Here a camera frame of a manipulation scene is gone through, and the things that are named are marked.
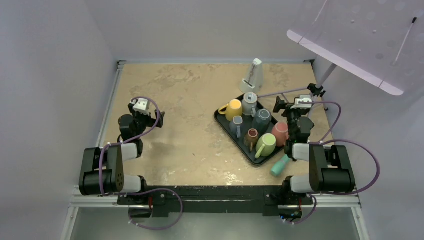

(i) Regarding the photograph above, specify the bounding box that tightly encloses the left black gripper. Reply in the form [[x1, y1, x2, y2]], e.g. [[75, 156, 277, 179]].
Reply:
[[127, 104, 164, 139]]

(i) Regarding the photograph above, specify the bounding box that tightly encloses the light green mug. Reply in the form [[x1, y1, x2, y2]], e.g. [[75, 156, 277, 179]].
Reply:
[[255, 133, 277, 159]]

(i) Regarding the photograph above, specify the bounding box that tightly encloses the brown mug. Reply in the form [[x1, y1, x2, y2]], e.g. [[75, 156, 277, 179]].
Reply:
[[243, 128, 259, 152]]

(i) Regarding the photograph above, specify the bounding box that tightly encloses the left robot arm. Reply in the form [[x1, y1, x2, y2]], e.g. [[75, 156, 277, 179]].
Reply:
[[78, 103, 165, 205]]

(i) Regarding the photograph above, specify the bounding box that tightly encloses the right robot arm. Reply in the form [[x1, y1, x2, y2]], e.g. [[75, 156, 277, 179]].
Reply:
[[273, 96, 355, 204]]

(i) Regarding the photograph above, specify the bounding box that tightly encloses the pink mug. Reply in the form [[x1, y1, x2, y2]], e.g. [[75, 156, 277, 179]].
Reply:
[[271, 122, 289, 147]]

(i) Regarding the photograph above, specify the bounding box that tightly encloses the dark teal mug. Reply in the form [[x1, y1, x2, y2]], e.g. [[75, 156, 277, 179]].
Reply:
[[251, 109, 272, 135]]

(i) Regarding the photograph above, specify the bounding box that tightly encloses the light grey mug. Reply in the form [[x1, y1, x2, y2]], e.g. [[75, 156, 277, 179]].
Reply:
[[241, 92, 258, 117]]

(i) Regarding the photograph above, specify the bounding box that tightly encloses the yellow mug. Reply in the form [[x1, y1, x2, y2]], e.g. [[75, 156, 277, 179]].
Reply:
[[218, 99, 243, 122]]

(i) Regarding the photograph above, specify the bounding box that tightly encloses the blue grey mug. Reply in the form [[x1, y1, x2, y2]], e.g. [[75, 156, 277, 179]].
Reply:
[[229, 115, 244, 139]]

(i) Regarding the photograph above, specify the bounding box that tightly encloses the white metronome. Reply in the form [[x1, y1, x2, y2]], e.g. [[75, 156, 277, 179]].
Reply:
[[239, 58, 264, 94]]

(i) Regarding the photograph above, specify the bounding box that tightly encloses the black serving tray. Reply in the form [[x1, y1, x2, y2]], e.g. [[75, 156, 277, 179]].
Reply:
[[213, 94, 292, 167]]

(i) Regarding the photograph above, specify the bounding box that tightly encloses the tripod stand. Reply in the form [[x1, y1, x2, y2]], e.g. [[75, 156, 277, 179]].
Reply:
[[258, 63, 337, 98]]

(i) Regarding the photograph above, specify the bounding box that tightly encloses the teal bottle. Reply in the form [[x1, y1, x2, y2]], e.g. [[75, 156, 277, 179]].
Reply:
[[270, 154, 291, 177]]

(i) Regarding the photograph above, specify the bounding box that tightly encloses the white perforated board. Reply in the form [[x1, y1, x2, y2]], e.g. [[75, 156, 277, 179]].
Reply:
[[287, 0, 424, 96]]

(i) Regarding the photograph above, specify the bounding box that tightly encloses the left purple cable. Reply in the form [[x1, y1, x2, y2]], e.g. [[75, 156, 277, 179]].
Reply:
[[98, 96, 162, 197]]

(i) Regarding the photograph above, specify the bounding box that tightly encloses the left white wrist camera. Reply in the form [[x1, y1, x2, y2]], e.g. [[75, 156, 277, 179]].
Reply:
[[132, 98, 151, 115]]

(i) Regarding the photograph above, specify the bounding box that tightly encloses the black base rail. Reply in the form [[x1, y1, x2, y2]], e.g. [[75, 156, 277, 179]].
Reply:
[[117, 185, 314, 219]]

